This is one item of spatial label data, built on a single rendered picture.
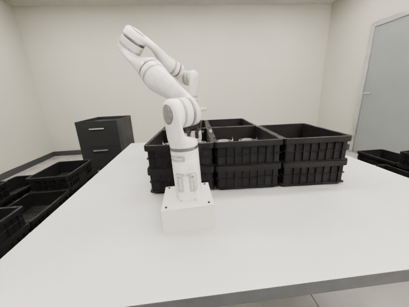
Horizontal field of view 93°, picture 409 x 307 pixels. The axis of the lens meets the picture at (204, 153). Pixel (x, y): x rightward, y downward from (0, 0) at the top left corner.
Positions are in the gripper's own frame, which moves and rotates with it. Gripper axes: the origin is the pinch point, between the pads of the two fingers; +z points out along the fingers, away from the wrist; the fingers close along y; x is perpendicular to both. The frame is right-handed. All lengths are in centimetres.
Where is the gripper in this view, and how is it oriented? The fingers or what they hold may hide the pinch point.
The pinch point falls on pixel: (193, 136)
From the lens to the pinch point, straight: 109.5
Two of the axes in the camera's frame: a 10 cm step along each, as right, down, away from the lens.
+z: 0.4, 9.6, 2.9
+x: 7.7, 1.6, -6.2
